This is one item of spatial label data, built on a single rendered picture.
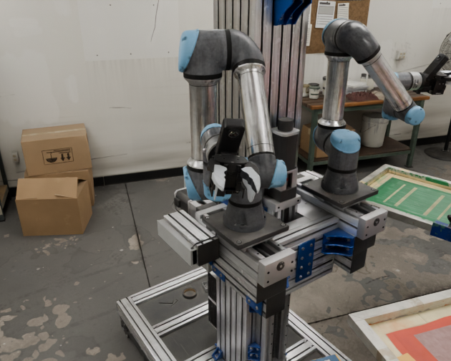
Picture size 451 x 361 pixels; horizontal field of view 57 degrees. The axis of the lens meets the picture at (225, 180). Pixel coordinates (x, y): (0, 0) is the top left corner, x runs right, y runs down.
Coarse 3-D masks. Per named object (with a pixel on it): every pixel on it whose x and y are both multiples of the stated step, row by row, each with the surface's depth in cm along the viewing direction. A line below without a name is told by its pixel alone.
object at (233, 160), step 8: (208, 152) 97; (224, 152) 91; (208, 160) 97; (216, 160) 87; (224, 160) 87; (232, 160) 88; (240, 160) 88; (232, 168) 87; (240, 168) 87; (232, 176) 88; (240, 176) 88; (208, 184) 93; (232, 184) 89; (240, 184) 89; (224, 192) 89; (232, 192) 91; (240, 192) 92
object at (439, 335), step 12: (432, 324) 145; (444, 324) 145; (396, 336) 140; (408, 336) 140; (420, 336) 140; (432, 336) 140; (444, 336) 140; (408, 348) 135; (420, 348) 135; (432, 348) 135; (444, 348) 135; (420, 360) 131; (432, 360) 131; (444, 360) 131
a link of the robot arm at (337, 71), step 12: (336, 24) 157; (324, 36) 164; (336, 48) 158; (336, 60) 162; (348, 60) 163; (336, 72) 164; (348, 72) 167; (336, 84) 166; (324, 96) 172; (336, 96) 168; (324, 108) 173; (336, 108) 170; (324, 120) 174; (336, 120) 172; (324, 132) 174
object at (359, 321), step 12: (408, 300) 151; (420, 300) 151; (432, 300) 151; (444, 300) 152; (360, 312) 145; (372, 312) 145; (384, 312) 145; (396, 312) 146; (408, 312) 149; (360, 324) 140; (360, 336) 139; (372, 336) 136; (372, 348) 133; (384, 348) 131; (384, 360) 128; (396, 360) 127
